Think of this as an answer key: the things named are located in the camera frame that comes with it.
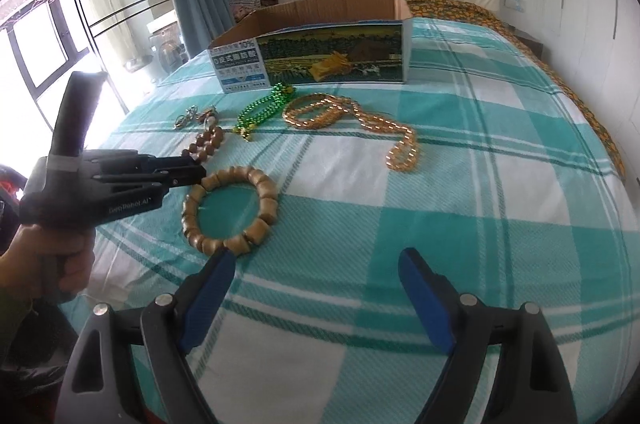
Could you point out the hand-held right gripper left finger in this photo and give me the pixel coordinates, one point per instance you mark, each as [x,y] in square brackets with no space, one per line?
[207,299]

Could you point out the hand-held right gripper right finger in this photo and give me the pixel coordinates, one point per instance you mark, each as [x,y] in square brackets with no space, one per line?
[425,299]

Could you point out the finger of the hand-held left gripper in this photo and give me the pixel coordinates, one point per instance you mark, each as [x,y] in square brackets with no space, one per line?
[150,162]
[175,180]

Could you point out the printed cardboard box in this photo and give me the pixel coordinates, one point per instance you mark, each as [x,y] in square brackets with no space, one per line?
[325,54]

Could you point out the person's left hand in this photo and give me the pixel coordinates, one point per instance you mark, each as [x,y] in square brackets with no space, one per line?
[70,269]

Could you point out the teal plaid bed sheet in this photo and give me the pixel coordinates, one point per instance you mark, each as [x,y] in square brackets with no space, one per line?
[400,214]

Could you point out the washing machine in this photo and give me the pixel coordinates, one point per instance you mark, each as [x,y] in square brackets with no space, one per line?
[167,47]

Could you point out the black framed glass door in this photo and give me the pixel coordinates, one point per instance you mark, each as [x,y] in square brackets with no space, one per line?
[75,4]

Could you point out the pile of clothes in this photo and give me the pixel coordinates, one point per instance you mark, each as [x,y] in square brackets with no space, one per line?
[250,2]

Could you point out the dark wooden nightstand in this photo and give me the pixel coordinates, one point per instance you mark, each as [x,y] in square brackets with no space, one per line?
[530,42]

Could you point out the wall socket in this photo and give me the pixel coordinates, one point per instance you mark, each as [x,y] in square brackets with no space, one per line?
[514,3]

